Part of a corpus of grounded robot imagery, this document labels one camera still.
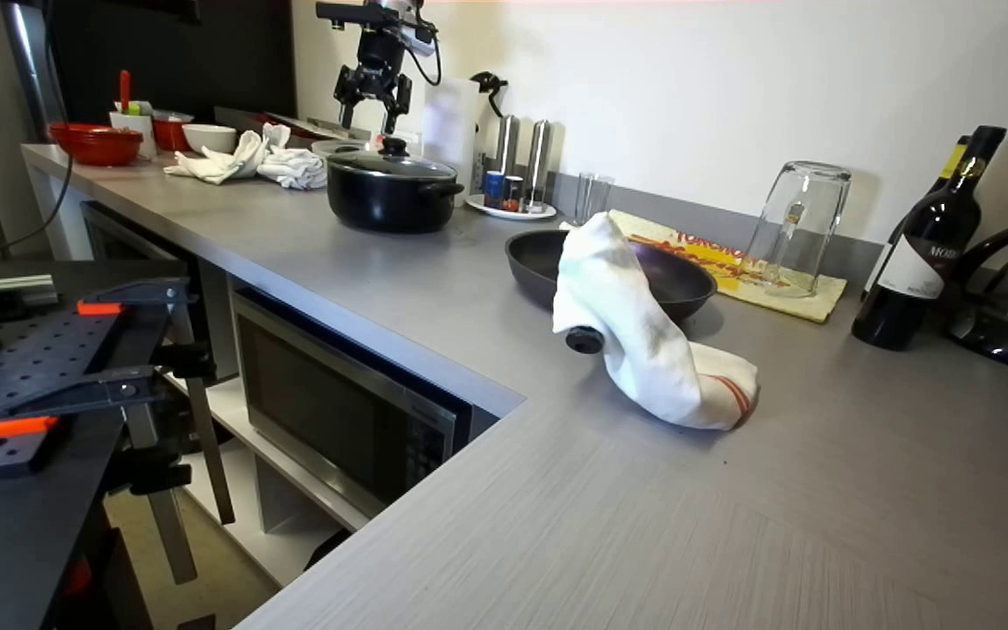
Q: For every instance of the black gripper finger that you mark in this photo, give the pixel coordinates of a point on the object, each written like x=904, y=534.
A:
x=397, y=104
x=349, y=91

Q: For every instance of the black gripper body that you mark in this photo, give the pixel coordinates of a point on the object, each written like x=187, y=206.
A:
x=378, y=56

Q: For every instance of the glass pot lid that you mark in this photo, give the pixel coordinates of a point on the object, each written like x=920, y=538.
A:
x=392, y=161

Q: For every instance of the black cooking pot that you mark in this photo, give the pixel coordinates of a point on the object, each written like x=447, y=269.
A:
x=392, y=204

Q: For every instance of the white paper towel roll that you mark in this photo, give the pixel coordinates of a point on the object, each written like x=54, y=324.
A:
x=450, y=126

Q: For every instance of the spray bottle black trigger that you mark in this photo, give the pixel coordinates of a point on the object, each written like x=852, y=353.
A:
x=485, y=117

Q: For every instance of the crumpled white cloth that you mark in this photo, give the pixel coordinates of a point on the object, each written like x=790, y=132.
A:
x=251, y=161

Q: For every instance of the blue cup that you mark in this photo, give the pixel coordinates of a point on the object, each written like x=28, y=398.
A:
x=493, y=188

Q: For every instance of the white bowl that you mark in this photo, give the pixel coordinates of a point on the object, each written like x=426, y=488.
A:
x=209, y=138

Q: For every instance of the dark cup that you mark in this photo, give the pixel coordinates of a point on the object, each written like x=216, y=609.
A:
x=516, y=191

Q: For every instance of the small white plate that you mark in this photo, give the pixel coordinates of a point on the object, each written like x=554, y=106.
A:
x=512, y=215

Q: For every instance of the small clear drinking glass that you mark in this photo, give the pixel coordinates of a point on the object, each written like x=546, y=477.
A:
x=591, y=197

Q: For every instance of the white utensil cup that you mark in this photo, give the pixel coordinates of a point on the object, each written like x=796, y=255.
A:
x=129, y=126

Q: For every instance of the red utensil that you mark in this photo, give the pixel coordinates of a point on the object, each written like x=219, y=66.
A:
x=125, y=85

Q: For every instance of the large red bowl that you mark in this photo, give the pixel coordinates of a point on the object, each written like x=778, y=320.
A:
x=92, y=143

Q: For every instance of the steel refrigerator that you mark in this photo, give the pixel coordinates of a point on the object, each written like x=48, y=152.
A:
x=36, y=56

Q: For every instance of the built-in microwave oven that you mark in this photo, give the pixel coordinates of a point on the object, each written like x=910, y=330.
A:
x=330, y=411

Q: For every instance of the white towel red stripe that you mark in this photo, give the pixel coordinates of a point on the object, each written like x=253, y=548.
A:
x=639, y=330

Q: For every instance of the large clear glass jar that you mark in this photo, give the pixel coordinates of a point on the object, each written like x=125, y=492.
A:
x=799, y=220

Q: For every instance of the black perforated board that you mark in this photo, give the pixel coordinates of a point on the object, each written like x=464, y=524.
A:
x=16, y=385

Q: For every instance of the dark wine bottle white label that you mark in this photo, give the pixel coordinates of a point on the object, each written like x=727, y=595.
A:
x=913, y=261

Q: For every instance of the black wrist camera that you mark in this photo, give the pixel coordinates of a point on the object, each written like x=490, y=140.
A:
x=366, y=15

